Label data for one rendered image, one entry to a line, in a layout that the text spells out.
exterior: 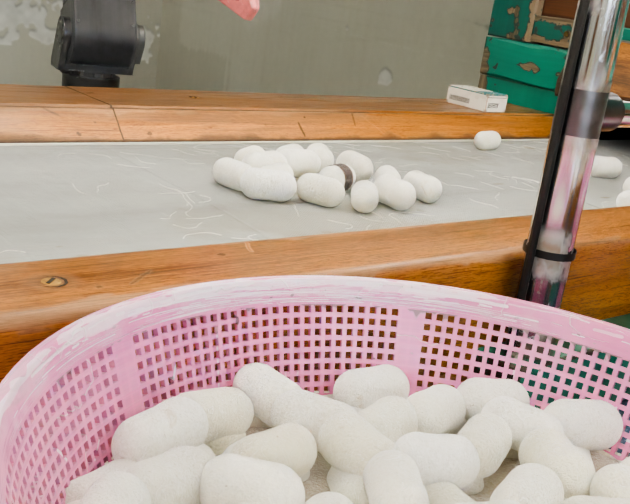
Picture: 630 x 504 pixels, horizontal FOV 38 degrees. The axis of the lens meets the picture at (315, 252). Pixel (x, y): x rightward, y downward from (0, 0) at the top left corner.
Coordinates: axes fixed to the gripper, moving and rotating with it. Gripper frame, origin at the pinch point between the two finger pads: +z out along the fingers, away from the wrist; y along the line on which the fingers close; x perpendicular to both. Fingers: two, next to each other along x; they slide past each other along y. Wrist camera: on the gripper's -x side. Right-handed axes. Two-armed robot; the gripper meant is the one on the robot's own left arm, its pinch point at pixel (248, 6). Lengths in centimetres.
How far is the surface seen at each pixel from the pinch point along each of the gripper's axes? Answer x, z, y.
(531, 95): 12, -2, 50
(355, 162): 0.0, 14.9, 3.2
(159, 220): -2.4, 20.1, -16.5
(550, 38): 6, -6, 50
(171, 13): 141, -140, 112
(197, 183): 2.4, 14.6, -9.3
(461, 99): 12.2, -1.5, 37.2
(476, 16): 55, -61, 122
